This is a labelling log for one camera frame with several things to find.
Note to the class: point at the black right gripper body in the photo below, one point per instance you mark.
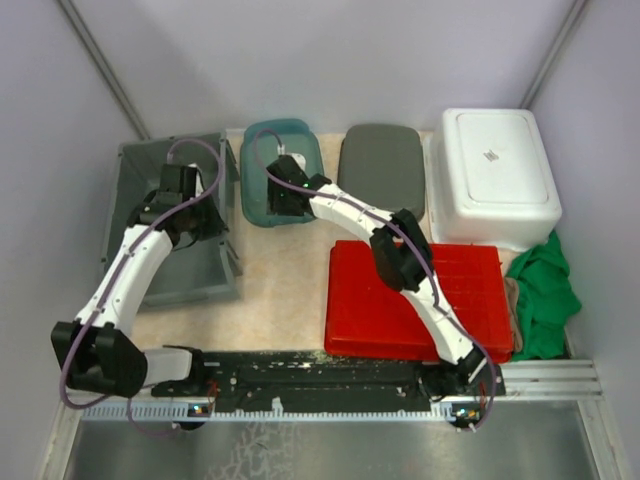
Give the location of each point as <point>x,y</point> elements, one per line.
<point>278,202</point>

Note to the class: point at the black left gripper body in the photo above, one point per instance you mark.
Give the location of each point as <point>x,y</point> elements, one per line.
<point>205,221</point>

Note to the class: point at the grey plastic crate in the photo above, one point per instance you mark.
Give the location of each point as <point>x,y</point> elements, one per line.
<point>200,272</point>

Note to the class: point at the teal translucent plastic tub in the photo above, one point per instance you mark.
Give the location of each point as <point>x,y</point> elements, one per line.
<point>297,138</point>

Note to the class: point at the grey-green plastic tub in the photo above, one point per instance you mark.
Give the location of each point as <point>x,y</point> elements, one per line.
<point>383,165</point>

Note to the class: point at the red plastic crate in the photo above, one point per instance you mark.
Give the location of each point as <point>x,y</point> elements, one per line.
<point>365,318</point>

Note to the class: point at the large white plastic container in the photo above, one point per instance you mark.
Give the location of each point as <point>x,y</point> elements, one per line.
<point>489,181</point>

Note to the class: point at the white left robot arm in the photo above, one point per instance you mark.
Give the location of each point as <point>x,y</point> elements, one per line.
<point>95,351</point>

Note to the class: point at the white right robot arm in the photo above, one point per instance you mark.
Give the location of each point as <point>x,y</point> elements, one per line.
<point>402,256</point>

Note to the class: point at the brown striped sock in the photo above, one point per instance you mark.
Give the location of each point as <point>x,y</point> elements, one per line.
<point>511,288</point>

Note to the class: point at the green cloth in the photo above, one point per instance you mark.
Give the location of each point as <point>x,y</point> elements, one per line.
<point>546,300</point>

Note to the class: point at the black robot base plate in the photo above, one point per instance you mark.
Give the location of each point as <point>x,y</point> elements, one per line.
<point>313,382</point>

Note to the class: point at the grey slotted cable duct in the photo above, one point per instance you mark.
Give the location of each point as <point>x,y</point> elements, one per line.
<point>184,411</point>

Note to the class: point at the aluminium rail frame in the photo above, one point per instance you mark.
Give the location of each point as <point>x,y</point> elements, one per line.
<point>550,380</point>

